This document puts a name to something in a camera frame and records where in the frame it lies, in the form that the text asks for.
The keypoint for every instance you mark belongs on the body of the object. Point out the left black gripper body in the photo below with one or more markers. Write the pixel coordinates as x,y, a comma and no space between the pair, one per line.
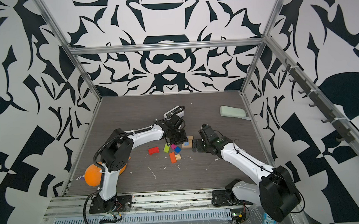
179,138

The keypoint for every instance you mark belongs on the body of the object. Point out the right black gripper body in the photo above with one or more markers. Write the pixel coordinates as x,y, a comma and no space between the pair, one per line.
202,146

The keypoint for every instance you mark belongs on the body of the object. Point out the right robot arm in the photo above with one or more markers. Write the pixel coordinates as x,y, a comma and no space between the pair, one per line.
274,190

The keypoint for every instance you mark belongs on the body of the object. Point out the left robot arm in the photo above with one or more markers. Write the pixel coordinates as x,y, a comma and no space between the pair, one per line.
114,154

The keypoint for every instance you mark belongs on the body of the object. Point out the magenta cube block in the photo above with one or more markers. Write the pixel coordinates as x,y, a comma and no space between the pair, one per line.
173,146

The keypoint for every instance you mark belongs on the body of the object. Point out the blue cube block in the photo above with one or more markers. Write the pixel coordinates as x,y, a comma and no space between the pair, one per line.
177,149

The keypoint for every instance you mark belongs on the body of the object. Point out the lime green block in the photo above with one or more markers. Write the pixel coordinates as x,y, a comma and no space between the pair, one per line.
166,148

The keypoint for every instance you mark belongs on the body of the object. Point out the red block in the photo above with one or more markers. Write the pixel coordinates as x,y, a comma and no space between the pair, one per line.
154,150

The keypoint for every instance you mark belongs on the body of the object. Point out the orange block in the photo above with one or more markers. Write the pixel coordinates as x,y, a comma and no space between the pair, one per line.
172,157

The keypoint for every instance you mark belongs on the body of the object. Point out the small natural wood cube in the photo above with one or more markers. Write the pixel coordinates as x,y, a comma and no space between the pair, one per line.
178,156

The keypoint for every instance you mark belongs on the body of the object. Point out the white digital clock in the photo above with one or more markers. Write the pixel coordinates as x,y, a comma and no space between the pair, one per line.
178,111

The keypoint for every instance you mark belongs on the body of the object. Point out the pale green case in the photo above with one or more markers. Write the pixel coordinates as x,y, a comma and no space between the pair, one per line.
226,111

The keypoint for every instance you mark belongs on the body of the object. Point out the orange toy whale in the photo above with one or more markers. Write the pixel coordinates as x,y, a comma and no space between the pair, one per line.
93,176

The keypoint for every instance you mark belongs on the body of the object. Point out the blue robot sticker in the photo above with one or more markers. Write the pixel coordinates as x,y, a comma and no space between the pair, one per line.
266,219

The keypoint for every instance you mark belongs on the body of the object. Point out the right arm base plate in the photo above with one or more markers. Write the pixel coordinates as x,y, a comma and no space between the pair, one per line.
226,198

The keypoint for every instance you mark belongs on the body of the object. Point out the white slotted cable duct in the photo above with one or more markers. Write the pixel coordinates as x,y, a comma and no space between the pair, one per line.
178,216

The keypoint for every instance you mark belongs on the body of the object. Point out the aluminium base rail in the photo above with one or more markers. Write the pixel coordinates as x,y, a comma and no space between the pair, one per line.
150,201

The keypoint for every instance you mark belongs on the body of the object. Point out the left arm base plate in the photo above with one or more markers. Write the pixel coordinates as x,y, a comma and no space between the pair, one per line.
115,204

